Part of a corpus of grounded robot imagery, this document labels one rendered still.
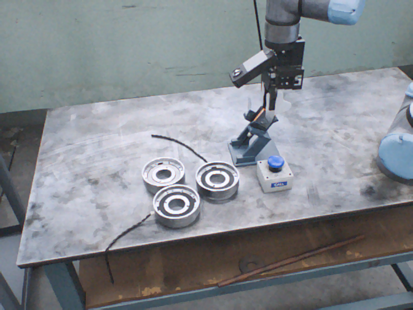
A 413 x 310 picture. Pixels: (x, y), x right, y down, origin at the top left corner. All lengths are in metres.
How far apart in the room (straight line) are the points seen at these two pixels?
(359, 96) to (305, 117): 0.22
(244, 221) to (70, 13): 1.80
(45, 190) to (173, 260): 0.39
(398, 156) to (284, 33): 0.34
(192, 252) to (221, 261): 0.09
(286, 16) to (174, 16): 1.63
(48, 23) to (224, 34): 1.00
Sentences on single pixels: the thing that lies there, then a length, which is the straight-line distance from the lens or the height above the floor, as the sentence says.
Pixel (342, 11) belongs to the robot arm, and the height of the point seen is 1.22.
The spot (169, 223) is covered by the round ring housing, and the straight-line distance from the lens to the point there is 0.91.
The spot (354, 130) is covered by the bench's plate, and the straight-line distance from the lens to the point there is 1.25.
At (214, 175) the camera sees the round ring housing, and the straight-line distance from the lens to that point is 1.01.
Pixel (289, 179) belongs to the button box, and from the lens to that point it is 0.99.
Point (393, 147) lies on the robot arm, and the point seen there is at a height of 0.99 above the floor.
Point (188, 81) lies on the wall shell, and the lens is 2.68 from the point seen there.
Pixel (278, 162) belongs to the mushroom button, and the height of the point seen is 0.87.
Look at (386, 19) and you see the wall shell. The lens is 2.98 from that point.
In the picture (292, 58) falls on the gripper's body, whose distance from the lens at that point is 0.97.
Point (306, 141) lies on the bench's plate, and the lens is 1.17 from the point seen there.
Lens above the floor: 1.51
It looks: 40 degrees down
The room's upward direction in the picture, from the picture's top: 2 degrees counter-clockwise
